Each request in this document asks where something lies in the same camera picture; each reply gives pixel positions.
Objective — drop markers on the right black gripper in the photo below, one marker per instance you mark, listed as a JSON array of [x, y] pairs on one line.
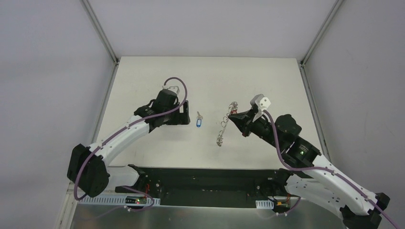
[[249, 118]]

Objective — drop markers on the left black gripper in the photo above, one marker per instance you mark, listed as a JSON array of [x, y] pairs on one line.
[[178, 114]]

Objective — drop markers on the silver crescent key holder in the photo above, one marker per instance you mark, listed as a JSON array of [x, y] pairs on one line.
[[224, 122]]

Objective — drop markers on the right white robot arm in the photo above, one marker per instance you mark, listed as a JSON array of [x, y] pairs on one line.
[[310, 175]]

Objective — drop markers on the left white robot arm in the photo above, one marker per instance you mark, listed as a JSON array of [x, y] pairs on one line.
[[89, 167]]

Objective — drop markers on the key with red tag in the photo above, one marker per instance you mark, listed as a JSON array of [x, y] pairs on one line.
[[233, 110]]

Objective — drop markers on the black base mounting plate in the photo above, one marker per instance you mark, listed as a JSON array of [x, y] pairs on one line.
[[218, 188]]

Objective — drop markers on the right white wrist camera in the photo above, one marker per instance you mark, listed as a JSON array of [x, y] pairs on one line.
[[260, 104]]

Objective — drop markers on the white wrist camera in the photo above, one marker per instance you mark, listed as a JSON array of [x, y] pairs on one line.
[[174, 88], [260, 104]]

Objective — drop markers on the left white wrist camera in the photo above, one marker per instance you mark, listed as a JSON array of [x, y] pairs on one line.
[[174, 88]]

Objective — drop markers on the right aluminium frame post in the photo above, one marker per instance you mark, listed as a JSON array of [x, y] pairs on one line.
[[302, 64]]

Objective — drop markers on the aluminium frame post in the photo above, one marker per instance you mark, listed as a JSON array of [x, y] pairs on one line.
[[106, 67], [302, 64]]

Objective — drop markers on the right white cable duct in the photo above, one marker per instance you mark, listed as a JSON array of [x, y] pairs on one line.
[[264, 204]]

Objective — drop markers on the white cable duct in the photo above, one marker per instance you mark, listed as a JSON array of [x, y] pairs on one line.
[[121, 200], [264, 204]]

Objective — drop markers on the left white cable duct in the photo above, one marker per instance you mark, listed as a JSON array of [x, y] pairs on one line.
[[121, 200]]

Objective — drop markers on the left aluminium frame post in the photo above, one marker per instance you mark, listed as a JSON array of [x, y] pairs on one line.
[[106, 67]]

